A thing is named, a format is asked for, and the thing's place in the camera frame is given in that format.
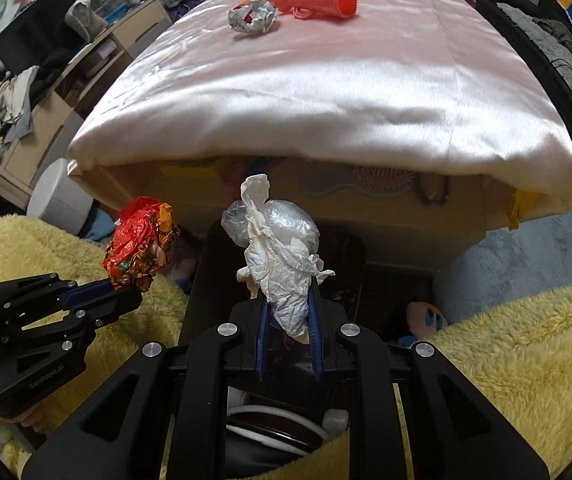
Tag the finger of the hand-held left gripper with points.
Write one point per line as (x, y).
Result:
(111, 305)
(86, 290)

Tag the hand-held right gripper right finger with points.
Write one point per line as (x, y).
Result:
(318, 355)

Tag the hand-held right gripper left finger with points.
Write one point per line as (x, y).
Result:
(261, 345)

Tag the orange snack wrapper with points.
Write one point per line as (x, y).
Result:
(141, 245)

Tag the clear plastic bag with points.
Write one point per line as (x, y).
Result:
(293, 222)

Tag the white plastic bag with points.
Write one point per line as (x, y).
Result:
(258, 190)

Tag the person's left hand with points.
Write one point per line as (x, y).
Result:
(31, 415)

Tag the white round bin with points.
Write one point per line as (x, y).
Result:
(61, 200)

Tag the pink plush doll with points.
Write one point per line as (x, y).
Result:
(426, 320)

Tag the yellow fluffy blanket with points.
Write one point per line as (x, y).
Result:
(491, 360)

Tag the grey blue rug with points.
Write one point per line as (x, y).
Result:
(516, 260)

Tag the black television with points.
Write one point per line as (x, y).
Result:
(26, 40)

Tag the pink satin tablecloth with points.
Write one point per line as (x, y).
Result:
(316, 85)

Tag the beige television cabinet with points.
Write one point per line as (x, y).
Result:
(131, 25)

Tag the beige towel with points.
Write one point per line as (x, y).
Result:
(78, 15)

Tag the crumpled silver foil ball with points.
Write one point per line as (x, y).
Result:
(253, 15)

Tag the red plastic cone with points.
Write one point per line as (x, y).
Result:
(326, 2)

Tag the black sofa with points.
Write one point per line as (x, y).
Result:
(516, 60)

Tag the grey fur blanket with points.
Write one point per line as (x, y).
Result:
(536, 45)

